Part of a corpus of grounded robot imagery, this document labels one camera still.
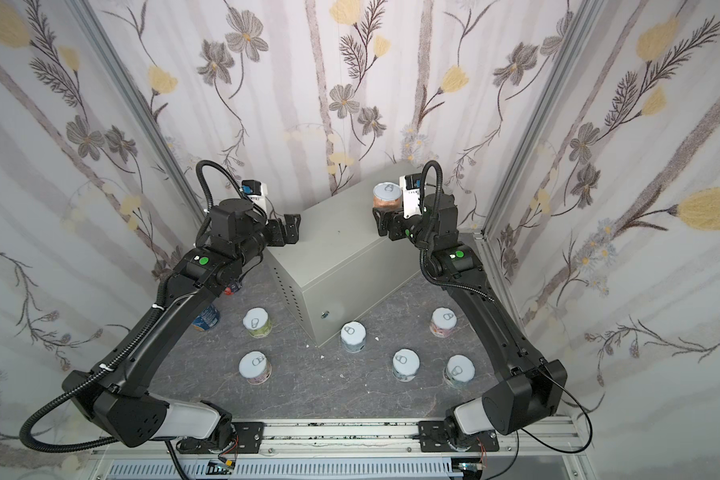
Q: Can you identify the orange labelled can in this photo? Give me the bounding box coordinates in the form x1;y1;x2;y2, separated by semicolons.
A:
372;182;403;210

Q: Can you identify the pink fruit labelled can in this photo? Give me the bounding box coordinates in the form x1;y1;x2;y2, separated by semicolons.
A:
430;307;457;338

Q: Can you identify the teal labelled white-lid can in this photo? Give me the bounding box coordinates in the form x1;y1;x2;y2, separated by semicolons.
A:
392;348;420;382

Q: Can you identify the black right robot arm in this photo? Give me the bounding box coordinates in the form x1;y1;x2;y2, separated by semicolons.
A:
372;194;567;442

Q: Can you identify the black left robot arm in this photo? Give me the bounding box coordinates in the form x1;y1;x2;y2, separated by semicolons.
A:
63;198;301;451

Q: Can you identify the grey metal cabinet box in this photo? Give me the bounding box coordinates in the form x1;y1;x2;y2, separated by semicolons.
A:
265;163;421;346

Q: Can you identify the green labelled can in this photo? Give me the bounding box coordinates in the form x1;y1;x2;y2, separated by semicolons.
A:
243;307;272;338

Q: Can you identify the blue labelled tin can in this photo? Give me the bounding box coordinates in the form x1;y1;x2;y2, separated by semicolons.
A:
192;304;220;331

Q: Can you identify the light blue can near cabinet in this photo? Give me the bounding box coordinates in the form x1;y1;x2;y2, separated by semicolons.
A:
340;321;366;353

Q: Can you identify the pink labelled white-lid can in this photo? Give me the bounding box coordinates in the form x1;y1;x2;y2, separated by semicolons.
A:
239;351;272;385

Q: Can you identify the white-lid can front right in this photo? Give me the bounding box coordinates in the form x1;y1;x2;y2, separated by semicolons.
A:
444;354;476;388

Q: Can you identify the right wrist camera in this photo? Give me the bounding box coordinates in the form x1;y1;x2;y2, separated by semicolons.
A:
399;173;422;219

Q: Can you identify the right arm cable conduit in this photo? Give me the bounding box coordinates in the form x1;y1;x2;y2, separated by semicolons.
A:
418;159;496;301

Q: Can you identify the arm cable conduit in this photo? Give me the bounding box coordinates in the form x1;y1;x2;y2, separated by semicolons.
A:
19;305;163;453
418;159;496;301

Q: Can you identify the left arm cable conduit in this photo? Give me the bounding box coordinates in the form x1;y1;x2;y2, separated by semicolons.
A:
19;305;163;453

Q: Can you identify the white slotted cable duct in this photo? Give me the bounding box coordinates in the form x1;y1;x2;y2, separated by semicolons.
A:
104;458;464;480

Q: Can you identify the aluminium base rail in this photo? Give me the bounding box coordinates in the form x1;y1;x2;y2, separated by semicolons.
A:
81;416;596;479

